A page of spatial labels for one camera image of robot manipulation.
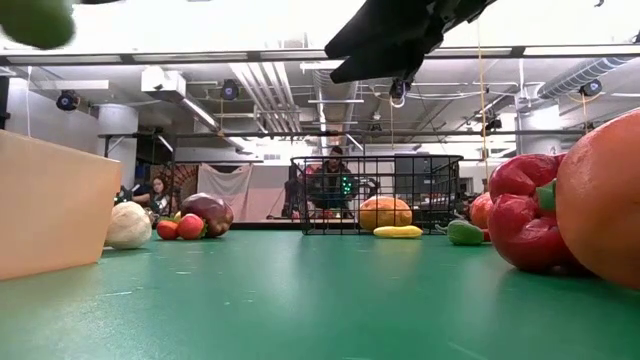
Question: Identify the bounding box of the bright red apple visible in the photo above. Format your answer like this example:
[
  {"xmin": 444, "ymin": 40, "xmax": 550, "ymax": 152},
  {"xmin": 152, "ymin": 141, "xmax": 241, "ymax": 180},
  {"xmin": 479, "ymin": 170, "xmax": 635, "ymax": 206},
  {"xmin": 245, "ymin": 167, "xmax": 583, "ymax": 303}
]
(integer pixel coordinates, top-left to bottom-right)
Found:
[{"xmin": 176, "ymin": 213, "xmax": 207, "ymax": 242}]

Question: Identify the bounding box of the white ceiling air unit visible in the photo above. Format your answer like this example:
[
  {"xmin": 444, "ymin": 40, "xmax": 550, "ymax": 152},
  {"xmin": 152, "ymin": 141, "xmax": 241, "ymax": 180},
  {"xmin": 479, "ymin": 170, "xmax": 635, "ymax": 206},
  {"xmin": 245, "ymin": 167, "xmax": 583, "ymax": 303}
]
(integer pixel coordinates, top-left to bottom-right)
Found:
[{"xmin": 140, "ymin": 66, "xmax": 187, "ymax": 104}]

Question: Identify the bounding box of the white round column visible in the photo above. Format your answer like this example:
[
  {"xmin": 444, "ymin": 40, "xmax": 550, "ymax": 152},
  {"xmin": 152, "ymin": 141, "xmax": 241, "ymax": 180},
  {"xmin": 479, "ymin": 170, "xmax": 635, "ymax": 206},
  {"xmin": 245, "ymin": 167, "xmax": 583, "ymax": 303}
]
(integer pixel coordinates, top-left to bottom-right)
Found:
[
  {"xmin": 96, "ymin": 103, "xmax": 140, "ymax": 184},
  {"xmin": 514, "ymin": 102, "xmax": 564, "ymax": 156}
]

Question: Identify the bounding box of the brown patterned hanging cloth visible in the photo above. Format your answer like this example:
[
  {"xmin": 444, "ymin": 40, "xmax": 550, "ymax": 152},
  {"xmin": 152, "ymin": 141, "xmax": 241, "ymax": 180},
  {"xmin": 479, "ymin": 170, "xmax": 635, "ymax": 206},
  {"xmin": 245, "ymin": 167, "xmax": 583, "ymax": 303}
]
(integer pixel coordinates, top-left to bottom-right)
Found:
[{"xmin": 149, "ymin": 163, "xmax": 200, "ymax": 206}]

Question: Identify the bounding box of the dark red apple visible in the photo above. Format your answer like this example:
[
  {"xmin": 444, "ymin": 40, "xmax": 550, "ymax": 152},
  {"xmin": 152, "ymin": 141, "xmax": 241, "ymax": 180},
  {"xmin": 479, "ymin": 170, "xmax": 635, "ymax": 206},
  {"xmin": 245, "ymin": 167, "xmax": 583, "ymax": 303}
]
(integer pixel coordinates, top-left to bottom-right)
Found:
[{"xmin": 179, "ymin": 192, "xmax": 235, "ymax": 239}]

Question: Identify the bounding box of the orange pumpkin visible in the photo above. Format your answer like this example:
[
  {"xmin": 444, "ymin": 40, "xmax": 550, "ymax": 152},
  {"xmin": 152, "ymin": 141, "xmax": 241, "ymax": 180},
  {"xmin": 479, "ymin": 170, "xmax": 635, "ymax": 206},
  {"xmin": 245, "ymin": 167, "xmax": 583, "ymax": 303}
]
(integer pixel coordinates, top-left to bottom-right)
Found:
[{"xmin": 358, "ymin": 195, "xmax": 414, "ymax": 233}]

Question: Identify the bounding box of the large orange fruit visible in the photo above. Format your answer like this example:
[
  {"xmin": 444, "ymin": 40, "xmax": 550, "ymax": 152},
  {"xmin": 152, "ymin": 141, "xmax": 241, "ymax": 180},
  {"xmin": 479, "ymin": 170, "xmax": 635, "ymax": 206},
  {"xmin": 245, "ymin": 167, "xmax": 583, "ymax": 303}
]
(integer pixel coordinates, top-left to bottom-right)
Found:
[{"xmin": 555, "ymin": 107, "xmax": 640, "ymax": 293}]

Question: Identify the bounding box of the yellow hanging cord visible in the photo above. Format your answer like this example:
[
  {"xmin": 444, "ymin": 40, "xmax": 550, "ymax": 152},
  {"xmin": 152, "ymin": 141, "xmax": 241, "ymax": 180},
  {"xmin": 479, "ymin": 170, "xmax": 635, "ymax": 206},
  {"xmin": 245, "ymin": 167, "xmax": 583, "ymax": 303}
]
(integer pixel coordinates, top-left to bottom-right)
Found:
[{"xmin": 474, "ymin": 19, "xmax": 491, "ymax": 194}]

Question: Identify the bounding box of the black horizontal pipe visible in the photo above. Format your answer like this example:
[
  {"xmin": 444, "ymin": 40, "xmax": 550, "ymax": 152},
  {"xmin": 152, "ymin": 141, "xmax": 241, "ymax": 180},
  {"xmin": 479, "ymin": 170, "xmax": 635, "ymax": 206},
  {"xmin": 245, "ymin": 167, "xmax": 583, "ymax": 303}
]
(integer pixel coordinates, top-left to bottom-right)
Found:
[{"xmin": 97, "ymin": 128, "xmax": 586, "ymax": 140}]

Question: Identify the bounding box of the green lime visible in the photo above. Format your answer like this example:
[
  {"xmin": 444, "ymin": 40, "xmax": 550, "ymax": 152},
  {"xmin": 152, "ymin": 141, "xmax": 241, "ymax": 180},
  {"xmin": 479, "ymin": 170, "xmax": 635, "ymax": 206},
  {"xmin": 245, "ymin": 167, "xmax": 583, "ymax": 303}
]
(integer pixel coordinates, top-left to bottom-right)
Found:
[{"xmin": 0, "ymin": 0, "xmax": 77, "ymax": 51}]

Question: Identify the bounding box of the green pepper with stem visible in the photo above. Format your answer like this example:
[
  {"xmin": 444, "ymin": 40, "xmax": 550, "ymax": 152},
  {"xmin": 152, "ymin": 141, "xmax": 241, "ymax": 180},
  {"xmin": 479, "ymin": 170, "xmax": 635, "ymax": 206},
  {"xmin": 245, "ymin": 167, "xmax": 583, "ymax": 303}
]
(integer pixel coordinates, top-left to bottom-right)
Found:
[{"xmin": 434, "ymin": 218, "xmax": 486, "ymax": 247}]

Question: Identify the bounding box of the person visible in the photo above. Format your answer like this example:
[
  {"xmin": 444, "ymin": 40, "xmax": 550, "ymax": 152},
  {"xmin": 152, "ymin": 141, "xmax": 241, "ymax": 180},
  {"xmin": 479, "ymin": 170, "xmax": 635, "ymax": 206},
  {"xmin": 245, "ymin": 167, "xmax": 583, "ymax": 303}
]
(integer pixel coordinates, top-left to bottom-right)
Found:
[
  {"xmin": 130, "ymin": 174, "xmax": 174, "ymax": 217},
  {"xmin": 305, "ymin": 145, "xmax": 359, "ymax": 216}
]

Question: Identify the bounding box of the long ceiling light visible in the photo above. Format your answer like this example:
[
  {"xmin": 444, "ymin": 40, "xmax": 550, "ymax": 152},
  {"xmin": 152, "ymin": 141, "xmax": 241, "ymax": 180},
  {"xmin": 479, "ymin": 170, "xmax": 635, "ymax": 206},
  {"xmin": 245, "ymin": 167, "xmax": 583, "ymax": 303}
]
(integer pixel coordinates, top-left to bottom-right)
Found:
[{"xmin": 179, "ymin": 97, "xmax": 224, "ymax": 132}]

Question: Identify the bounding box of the translucent orange plastic tray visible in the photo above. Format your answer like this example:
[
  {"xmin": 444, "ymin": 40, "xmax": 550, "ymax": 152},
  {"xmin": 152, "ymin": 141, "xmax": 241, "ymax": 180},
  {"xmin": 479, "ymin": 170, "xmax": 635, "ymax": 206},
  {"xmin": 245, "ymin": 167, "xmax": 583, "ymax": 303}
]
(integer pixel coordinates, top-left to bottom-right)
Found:
[{"xmin": 0, "ymin": 128, "xmax": 124, "ymax": 282}]

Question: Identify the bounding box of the silver spiral duct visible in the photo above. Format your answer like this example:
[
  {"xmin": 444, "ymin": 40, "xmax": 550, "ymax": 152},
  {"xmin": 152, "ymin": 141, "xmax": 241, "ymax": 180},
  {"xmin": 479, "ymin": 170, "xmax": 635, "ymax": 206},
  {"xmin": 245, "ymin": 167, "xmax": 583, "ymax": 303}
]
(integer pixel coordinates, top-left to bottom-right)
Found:
[{"xmin": 536, "ymin": 55, "xmax": 636, "ymax": 100}]

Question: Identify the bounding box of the pale pink hanging cloth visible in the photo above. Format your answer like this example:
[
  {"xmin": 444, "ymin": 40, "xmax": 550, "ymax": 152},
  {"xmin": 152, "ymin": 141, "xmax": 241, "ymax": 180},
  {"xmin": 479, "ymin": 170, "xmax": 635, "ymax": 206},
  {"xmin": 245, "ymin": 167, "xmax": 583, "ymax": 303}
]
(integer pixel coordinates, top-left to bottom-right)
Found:
[{"xmin": 196, "ymin": 162, "xmax": 291, "ymax": 224}]

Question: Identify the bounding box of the white garlic bulb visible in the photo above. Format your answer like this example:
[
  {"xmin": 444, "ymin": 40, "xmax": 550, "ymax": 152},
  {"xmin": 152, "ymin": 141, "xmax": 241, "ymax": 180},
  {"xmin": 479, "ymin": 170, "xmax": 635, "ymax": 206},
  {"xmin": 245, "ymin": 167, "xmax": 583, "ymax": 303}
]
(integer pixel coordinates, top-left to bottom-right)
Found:
[{"xmin": 103, "ymin": 201, "xmax": 153, "ymax": 250}]

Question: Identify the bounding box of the black wire basket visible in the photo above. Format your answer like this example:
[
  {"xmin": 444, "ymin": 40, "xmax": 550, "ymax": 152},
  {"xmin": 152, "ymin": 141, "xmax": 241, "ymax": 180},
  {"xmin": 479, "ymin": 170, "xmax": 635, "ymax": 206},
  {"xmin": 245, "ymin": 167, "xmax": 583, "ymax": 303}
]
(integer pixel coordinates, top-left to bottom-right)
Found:
[{"xmin": 290, "ymin": 154, "xmax": 464, "ymax": 236}]

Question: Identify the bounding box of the yellow banana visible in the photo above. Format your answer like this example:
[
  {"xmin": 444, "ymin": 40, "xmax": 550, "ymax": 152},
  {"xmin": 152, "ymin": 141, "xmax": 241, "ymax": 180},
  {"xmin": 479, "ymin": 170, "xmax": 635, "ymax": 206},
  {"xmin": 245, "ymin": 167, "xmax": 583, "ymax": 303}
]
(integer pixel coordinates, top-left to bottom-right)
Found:
[{"xmin": 372, "ymin": 224, "xmax": 425, "ymax": 240}]

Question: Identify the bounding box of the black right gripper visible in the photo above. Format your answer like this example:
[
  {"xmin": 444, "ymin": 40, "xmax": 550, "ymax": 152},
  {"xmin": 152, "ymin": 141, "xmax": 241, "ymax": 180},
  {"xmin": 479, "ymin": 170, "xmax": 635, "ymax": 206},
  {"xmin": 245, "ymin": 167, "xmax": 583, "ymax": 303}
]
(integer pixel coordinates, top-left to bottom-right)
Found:
[{"xmin": 324, "ymin": 0, "xmax": 499, "ymax": 85}]

